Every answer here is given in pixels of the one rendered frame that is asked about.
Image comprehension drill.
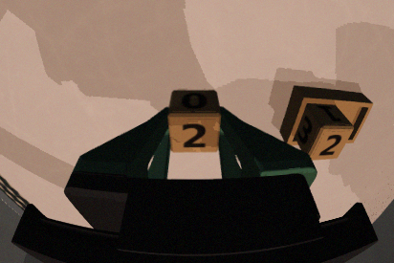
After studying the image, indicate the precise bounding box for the tan wooden cube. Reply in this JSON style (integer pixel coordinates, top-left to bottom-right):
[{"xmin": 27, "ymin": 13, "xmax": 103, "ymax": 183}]
[
  {"xmin": 167, "ymin": 90, "xmax": 221, "ymax": 152},
  {"xmin": 295, "ymin": 103, "xmax": 354, "ymax": 161}
]

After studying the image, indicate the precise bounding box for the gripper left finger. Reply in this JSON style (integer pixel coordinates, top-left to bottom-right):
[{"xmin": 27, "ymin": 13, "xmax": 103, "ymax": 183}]
[{"xmin": 72, "ymin": 107, "xmax": 171, "ymax": 179}]

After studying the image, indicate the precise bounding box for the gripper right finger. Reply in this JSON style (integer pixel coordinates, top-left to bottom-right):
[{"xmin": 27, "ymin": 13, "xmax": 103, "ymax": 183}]
[{"xmin": 218, "ymin": 106, "xmax": 317, "ymax": 187}]

